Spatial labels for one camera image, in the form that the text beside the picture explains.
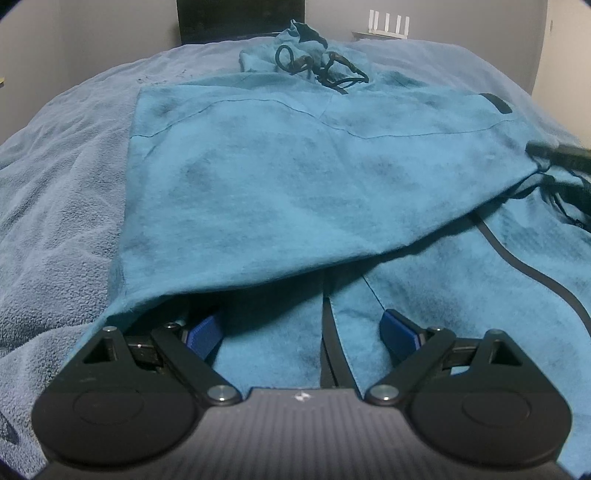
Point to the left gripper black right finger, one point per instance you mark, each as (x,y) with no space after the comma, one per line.
(482,401)

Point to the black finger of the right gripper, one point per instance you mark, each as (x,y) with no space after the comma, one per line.
(563,155)

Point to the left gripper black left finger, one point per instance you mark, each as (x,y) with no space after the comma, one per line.
(120,401)

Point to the teal blue hooded jacket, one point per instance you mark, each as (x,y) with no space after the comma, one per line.
(275,196)

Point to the white wifi router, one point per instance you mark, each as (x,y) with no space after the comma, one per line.
(385,27)

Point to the black flat screen television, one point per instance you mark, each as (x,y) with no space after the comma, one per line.
(205,21)

